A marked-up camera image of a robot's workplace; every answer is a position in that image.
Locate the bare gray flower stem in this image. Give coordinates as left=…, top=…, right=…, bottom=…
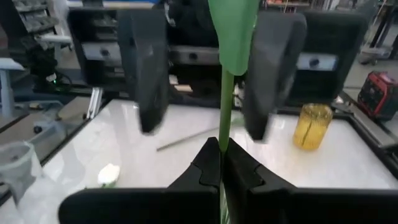
left=156, top=126, right=220, bottom=152

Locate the white desk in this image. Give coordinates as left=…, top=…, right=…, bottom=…
left=0, top=57, right=25, bottom=118

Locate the red artificial tulip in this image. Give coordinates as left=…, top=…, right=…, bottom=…
left=207, top=0, right=261, bottom=224

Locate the white artificial tulip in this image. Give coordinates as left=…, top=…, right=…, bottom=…
left=97, top=163, right=121, bottom=189

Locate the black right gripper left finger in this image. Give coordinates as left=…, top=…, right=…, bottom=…
left=167, top=136, right=222, bottom=190

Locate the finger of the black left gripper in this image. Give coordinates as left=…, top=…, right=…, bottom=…
left=244, top=11, right=308, bottom=142
left=117, top=9, right=170, bottom=135

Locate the red and black generator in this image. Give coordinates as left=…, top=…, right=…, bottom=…
left=356, top=70, right=398, bottom=122

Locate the silver aluminium profile post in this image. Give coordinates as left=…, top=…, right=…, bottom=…
left=86, top=86, right=104, bottom=121

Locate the yellow ribbed glass vase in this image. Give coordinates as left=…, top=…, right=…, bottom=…
left=292, top=103, right=334, bottom=152

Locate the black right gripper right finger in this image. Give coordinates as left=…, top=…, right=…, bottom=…
left=223, top=138, right=296, bottom=192

